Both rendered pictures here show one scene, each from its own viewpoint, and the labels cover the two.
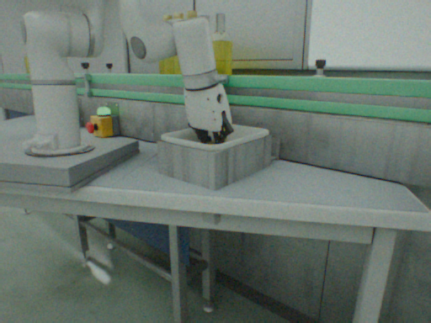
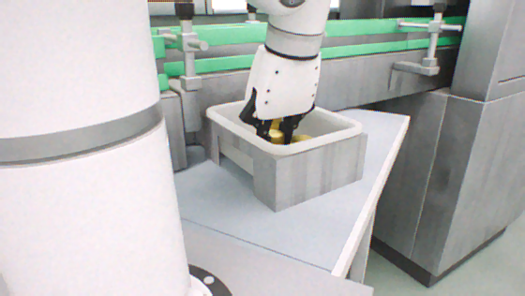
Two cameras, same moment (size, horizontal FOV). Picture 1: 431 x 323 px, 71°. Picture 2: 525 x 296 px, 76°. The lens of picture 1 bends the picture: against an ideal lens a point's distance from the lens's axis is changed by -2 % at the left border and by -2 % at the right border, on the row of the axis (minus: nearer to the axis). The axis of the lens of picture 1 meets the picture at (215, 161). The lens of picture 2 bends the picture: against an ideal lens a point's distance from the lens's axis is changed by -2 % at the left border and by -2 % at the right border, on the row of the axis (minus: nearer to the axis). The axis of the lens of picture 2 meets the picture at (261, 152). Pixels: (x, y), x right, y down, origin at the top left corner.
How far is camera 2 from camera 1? 77 cm
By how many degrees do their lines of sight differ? 68
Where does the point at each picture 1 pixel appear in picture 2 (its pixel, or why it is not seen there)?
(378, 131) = (342, 69)
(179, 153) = (319, 158)
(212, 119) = (310, 96)
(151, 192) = (356, 227)
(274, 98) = (244, 56)
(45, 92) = (157, 162)
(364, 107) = (326, 50)
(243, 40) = not seen: outside the picture
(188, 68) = (321, 22)
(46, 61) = (144, 21)
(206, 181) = (353, 173)
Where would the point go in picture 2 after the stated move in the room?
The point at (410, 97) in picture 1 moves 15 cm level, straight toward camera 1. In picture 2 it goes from (352, 36) to (411, 41)
